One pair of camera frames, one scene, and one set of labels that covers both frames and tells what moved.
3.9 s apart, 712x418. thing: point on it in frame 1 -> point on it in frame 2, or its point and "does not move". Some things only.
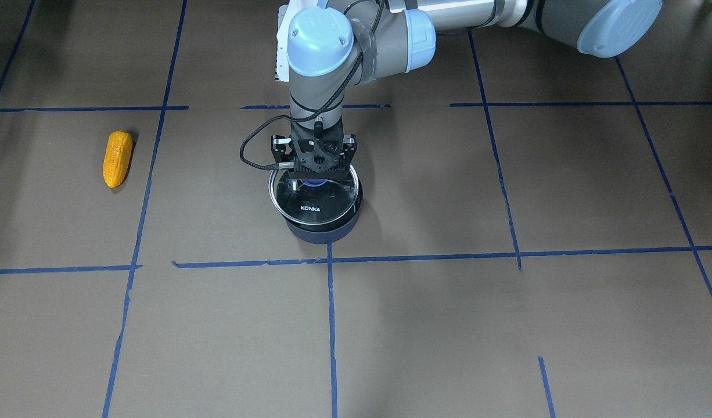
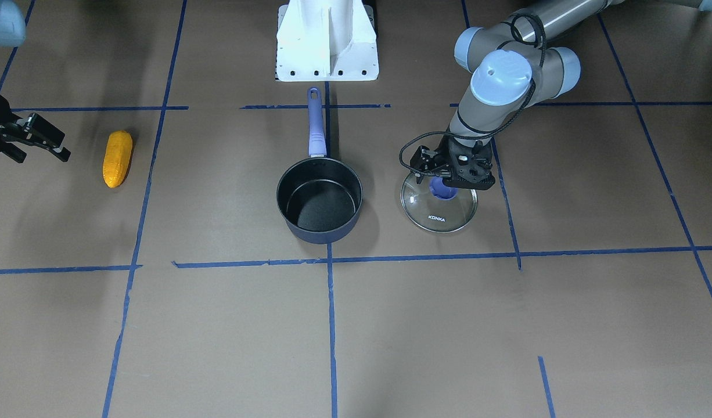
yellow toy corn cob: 117,157 does not move
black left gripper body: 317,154 -> 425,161
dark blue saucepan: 318,211 does not move
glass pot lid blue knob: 313,202 -> 436,207
